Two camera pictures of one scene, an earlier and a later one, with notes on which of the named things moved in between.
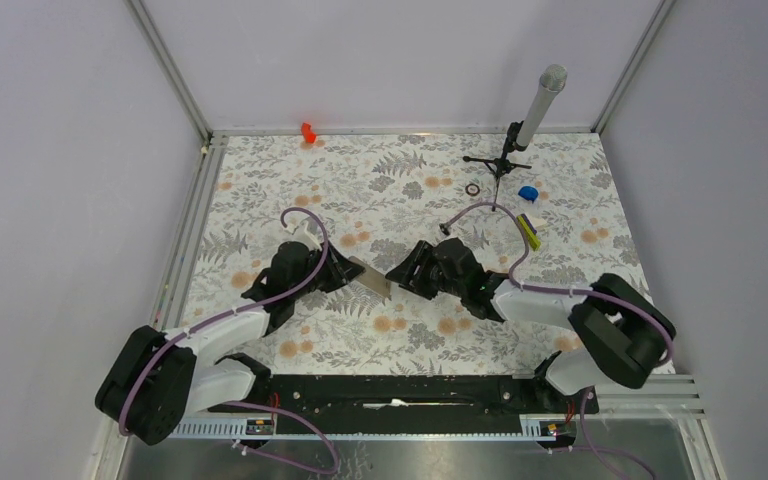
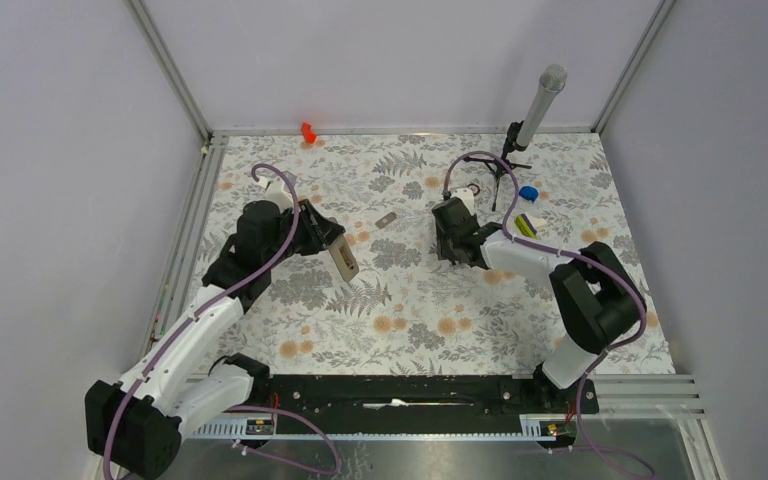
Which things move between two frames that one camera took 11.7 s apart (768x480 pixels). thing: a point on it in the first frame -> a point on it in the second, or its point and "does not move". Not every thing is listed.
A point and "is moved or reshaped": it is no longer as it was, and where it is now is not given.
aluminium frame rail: x=170 y=297 does not move
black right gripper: x=403 y=273 -> x=444 y=251
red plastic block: x=308 y=135 does not move
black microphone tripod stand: x=503 y=165 does not move
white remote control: x=373 y=279 is moved or reshaped
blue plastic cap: x=528 y=192 does not move
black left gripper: x=340 y=270 -> x=319 y=230
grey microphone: x=552 y=79 does not move
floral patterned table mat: x=402 y=254 does not move
